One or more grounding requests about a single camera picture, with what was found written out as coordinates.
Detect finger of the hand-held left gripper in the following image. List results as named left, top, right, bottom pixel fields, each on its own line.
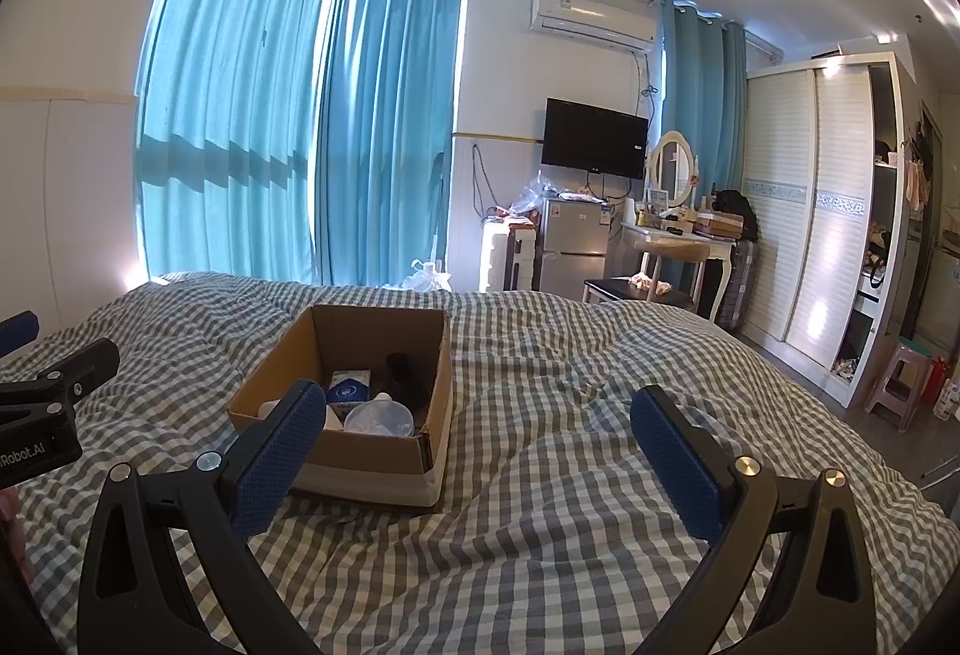
left=0, top=338, right=121, bottom=429
left=0, top=311, right=40, bottom=356

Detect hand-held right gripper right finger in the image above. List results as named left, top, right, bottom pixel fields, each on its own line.
left=628, top=385, right=878, bottom=655

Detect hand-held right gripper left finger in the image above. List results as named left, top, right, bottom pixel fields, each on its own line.
left=77, top=379, right=327, bottom=655

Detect cardboard box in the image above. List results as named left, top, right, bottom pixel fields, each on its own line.
left=227, top=304, right=453, bottom=513

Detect clear plastic cup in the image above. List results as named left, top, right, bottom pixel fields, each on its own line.
left=343, top=397, right=415, bottom=438

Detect blue white tissue pack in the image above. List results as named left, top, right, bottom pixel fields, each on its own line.
left=326, top=368, right=374, bottom=408

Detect checked blanket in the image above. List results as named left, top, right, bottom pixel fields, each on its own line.
left=0, top=271, right=950, bottom=655

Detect black pouch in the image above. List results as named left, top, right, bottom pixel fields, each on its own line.
left=385, top=352, right=436, bottom=412

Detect chair with black seat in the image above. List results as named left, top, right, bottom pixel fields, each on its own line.
left=583, top=240, right=710, bottom=315

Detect dark suitcase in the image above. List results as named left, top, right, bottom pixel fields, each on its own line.
left=724, top=240, right=760, bottom=333

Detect white dressing table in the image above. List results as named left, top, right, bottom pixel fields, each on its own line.
left=619, top=216, right=740, bottom=326

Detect silver mini fridge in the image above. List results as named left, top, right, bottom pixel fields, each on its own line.
left=540, top=197, right=608, bottom=294

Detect crumpled plastic bag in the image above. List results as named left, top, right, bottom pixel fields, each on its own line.
left=401, top=259, right=455, bottom=292

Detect pink plastic stool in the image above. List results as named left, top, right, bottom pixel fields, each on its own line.
left=865, top=336, right=935, bottom=435

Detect black bag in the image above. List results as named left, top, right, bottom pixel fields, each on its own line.
left=712, top=190, right=758, bottom=243

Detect white foam box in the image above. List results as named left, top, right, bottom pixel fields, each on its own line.
left=480, top=221, right=541, bottom=294

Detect white sliding wardrobe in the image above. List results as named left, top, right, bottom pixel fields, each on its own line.
left=739, top=55, right=912, bottom=408

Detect oval white mirror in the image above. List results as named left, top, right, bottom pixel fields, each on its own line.
left=649, top=130, right=698, bottom=210

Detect clear plastic bag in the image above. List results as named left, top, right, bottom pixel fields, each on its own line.
left=512, top=171, right=563, bottom=217

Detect wide blue curtain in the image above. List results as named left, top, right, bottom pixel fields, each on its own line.
left=133, top=0, right=331, bottom=285

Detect narrow blue curtain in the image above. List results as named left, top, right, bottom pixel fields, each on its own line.
left=658, top=0, right=749, bottom=228

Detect hanging clothes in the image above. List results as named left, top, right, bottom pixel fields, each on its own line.
left=900, top=122, right=942, bottom=213

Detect white air conditioner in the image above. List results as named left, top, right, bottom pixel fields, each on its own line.
left=527, top=0, right=657, bottom=54

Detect black wall television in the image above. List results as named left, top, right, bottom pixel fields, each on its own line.
left=541, top=97, right=650, bottom=180

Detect hanging wall cable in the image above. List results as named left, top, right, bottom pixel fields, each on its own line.
left=471, top=143, right=500, bottom=225

